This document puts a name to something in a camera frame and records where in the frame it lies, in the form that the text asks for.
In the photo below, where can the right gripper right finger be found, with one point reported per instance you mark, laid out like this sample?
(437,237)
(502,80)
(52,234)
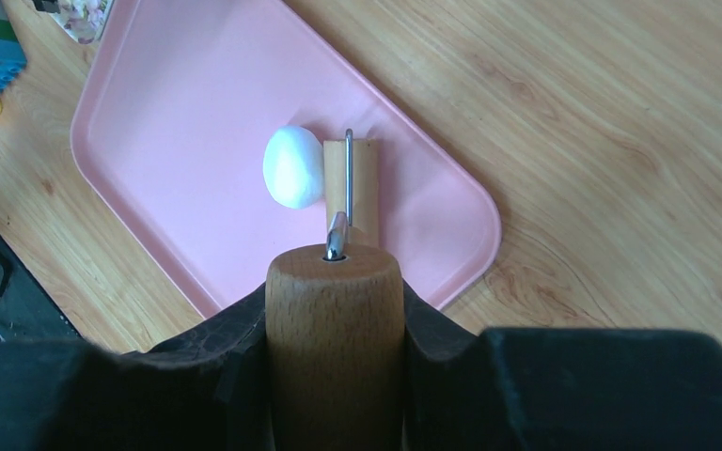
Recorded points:
(510,388)

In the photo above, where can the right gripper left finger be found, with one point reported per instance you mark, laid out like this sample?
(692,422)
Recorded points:
(204,389)

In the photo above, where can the wooden double-ended roller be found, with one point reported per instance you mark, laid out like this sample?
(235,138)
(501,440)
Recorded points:
(334,321)

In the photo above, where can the white dough ball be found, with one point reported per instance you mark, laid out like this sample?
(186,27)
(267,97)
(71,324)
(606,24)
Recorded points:
(293,168)

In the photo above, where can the pink plastic tray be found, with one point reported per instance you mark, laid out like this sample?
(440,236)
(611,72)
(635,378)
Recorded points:
(172,124)

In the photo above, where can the floral cutting mat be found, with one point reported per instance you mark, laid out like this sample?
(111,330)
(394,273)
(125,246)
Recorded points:
(83,20)

